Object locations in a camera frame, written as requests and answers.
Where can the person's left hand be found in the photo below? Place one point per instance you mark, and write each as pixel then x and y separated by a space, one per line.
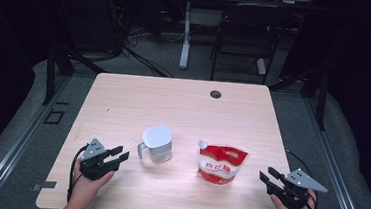
pixel 86 188

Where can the red and white pouch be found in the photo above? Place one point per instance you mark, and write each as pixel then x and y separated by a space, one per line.
pixel 220 164

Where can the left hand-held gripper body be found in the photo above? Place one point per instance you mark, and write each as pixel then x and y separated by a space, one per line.
pixel 93 164

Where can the black folding chair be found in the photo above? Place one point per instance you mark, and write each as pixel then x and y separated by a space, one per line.
pixel 250 26

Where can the grey tape strip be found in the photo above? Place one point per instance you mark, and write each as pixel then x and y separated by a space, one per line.
pixel 45 185

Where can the clear jar with grey lid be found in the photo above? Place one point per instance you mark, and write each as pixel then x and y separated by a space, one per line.
pixel 157 142

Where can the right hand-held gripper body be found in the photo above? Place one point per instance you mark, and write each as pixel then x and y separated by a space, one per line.
pixel 295 193

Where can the black table grommet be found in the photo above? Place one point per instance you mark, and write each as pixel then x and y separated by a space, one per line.
pixel 215 94

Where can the black metal stand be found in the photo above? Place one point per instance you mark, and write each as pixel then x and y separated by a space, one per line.
pixel 50 74
pixel 322 102

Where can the white desk leg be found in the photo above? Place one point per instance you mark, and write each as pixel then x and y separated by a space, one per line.
pixel 261 66
pixel 185 44

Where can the aluminium floor rail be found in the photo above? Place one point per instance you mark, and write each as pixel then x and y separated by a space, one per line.
pixel 335 176
pixel 12 151

